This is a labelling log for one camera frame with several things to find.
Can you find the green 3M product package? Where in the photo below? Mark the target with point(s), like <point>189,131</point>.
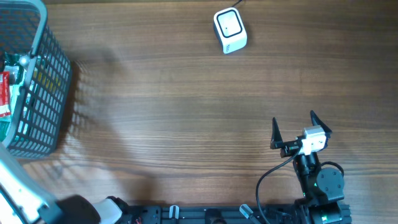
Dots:
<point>16,81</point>

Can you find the white barcode scanner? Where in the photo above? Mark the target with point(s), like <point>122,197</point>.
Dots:
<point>230,30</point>

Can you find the red Kleenex tissue pack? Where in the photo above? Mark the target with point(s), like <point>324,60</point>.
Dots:
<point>5,99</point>

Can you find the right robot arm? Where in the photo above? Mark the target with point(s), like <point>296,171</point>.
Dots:
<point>322,183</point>

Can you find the grey plastic mesh basket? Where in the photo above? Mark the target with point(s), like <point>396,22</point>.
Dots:
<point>36,122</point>

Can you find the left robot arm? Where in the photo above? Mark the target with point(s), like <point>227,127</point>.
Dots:
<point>25,201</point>

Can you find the yellow liquid bottle silver cap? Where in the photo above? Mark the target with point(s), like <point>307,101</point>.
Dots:
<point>24,61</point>

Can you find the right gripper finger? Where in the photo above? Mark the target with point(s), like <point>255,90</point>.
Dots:
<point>276,138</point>
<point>316,121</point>

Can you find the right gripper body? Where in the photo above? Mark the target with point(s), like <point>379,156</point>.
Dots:
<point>289,148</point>

